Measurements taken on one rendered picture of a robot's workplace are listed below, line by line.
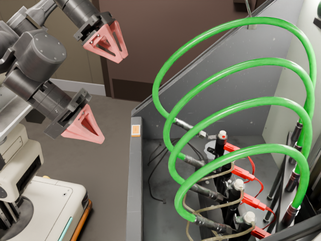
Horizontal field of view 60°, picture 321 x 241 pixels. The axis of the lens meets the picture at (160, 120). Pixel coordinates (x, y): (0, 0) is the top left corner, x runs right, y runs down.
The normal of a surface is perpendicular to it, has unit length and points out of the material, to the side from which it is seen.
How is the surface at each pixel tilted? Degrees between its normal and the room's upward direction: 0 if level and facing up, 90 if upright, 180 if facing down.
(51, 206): 0
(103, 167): 0
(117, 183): 0
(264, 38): 90
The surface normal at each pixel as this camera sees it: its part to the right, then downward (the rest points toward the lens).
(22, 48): -0.36, 0.42
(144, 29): -0.22, 0.62
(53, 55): 0.68, -0.49
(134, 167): 0.00, -0.77
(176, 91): 0.05, 0.63
